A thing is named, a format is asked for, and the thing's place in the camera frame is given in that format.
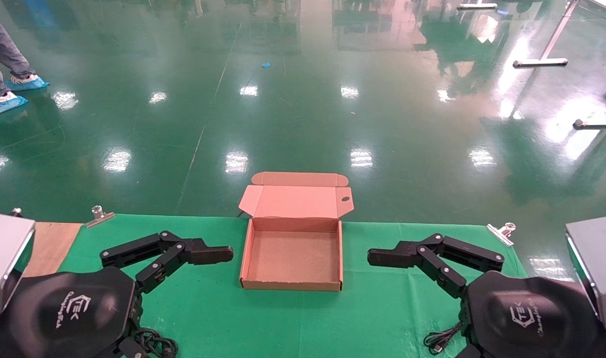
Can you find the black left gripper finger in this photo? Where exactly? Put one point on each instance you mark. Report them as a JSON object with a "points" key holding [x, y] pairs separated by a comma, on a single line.
{"points": [[131, 349], [203, 252]]}

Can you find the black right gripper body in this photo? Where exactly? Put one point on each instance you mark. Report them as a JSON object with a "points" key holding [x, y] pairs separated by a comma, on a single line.
{"points": [[531, 318]]}

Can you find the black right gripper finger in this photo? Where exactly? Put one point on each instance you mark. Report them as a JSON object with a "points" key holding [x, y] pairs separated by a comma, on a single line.
{"points": [[392, 256], [469, 353]]}

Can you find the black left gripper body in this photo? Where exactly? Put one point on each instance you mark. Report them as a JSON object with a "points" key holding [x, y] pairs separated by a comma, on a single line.
{"points": [[69, 308]]}

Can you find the open brown cardboard box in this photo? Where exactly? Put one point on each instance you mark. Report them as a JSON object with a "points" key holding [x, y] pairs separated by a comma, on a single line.
{"points": [[293, 258]]}

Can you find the silver metal binder clip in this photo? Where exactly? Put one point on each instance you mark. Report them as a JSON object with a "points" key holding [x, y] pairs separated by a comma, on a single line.
{"points": [[100, 218], [499, 234]]}

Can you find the green table cloth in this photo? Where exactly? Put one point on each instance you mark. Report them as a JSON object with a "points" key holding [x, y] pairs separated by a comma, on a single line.
{"points": [[283, 323]]}

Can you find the grey table foot bar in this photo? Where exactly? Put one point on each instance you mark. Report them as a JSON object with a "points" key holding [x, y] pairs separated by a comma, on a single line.
{"points": [[596, 124]]}

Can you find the blue shoe cover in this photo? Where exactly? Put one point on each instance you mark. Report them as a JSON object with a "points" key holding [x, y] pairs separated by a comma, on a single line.
{"points": [[29, 83], [2, 105]]}

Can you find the white table leg with foot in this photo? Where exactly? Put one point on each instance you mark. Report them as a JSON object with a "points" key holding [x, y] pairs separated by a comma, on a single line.
{"points": [[541, 62]]}

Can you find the white table foot bar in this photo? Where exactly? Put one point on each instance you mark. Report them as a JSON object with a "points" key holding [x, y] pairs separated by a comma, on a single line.
{"points": [[476, 6]]}

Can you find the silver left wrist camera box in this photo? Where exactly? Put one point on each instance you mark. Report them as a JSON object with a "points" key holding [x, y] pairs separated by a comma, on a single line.
{"points": [[4, 258]]}

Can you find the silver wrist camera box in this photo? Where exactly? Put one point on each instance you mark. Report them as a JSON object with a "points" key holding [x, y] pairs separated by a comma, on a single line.
{"points": [[4, 258], [598, 263]]}

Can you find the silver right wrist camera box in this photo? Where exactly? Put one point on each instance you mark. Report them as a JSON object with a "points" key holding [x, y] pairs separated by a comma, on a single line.
{"points": [[598, 263]]}

